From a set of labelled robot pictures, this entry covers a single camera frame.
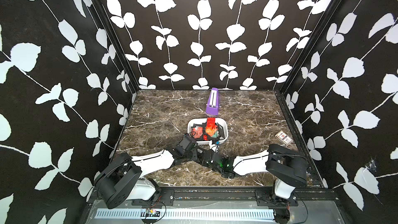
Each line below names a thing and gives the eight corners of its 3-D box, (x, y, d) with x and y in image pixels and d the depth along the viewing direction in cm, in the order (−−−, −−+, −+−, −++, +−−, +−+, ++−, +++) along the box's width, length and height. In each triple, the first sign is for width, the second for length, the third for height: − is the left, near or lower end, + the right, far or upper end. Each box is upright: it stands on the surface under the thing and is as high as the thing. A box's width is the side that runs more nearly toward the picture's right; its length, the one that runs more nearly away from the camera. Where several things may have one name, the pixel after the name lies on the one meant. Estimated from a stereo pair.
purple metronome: (205, 115, 108) (206, 97, 94) (205, 106, 114) (205, 87, 99) (217, 115, 109) (219, 97, 94) (216, 106, 114) (218, 87, 99)
